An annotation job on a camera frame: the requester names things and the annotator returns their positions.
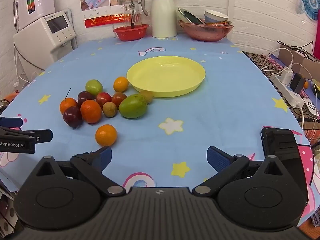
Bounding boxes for white thermos jug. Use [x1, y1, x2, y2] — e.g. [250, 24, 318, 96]
[141, 0, 179, 39]

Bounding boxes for brown cardboard box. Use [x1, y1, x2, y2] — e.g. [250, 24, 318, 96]
[277, 42, 320, 82]

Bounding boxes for green plates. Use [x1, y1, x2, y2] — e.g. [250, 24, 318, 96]
[177, 7, 203, 25]

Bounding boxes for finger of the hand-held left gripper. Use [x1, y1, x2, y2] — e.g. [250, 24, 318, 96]
[0, 116, 24, 128]
[0, 126, 54, 144]

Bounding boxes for white charging cable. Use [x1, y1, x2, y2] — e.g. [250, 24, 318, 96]
[260, 47, 314, 130]

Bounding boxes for small orange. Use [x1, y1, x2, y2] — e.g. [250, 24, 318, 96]
[113, 77, 129, 93]

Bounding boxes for black power adapter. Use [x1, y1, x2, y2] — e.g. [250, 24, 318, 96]
[290, 73, 306, 94]

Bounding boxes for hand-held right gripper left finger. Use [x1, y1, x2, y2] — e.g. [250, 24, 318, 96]
[32, 146, 127, 197]

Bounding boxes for black cables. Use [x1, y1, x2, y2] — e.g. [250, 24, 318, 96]
[277, 39, 320, 63]

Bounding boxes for red plastic basket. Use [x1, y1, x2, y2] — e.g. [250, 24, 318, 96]
[113, 24, 150, 42]

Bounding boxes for round green fruit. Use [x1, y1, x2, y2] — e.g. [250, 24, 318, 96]
[85, 79, 104, 97]

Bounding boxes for patterned rim bowl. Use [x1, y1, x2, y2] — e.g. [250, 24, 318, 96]
[204, 21, 233, 27]

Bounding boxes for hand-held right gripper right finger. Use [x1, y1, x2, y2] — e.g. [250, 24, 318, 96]
[192, 146, 284, 196]

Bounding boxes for leopard patterned cloth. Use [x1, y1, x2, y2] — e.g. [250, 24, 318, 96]
[241, 51, 320, 130]

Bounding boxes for red plum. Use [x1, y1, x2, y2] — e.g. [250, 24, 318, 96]
[111, 92, 127, 109]

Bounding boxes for white appliance with screen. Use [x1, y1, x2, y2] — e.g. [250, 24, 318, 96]
[13, 8, 77, 71]

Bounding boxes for brown round fruit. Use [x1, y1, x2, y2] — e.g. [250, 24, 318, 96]
[102, 102, 118, 118]
[139, 90, 154, 104]

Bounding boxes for red apple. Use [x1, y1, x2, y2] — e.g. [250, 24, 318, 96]
[96, 92, 112, 108]

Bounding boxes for orange with stem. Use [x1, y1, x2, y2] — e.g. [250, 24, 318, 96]
[59, 88, 78, 115]

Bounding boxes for large green mango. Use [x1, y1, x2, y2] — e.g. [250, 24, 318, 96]
[118, 94, 148, 119]

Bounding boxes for clear glass jar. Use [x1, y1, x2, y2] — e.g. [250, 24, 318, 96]
[122, 0, 143, 29]

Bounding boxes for round blue fan decoration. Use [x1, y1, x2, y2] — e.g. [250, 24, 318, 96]
[298, 0, 320, 22]

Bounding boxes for blue and white bowl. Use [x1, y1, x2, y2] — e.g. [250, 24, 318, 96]
[204, 9, 229, 25]

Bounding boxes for yellow plastic plate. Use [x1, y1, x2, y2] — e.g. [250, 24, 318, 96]
[126, 56, 206, 98]

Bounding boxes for white charger plug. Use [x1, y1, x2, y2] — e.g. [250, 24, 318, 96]
[280, 66, 295, 86]

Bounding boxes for round orange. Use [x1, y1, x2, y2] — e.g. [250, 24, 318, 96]
[95, 124, 118, 147]

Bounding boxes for white wall water purifier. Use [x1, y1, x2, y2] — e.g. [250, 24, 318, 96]
[14, 0, 56, 30]

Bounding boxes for pink glass bowl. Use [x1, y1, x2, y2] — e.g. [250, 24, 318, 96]
[178, 19, 234, 42]

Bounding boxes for white round device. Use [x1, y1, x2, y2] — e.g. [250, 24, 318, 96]
[303, 98, 320, 117]

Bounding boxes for white power strip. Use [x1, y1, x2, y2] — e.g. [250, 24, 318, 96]
[269, 74, 311, 111]

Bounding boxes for blue star printed tablecloth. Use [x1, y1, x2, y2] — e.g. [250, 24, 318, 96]
[0, 34, 316, 230]

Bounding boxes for dark purple plum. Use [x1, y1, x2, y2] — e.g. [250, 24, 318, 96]
[77, 91, 95, 107]
[63, 106, 83, 129]

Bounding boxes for deep orange tangerine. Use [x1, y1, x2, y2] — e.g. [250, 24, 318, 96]
[80, 100, 102, 124]

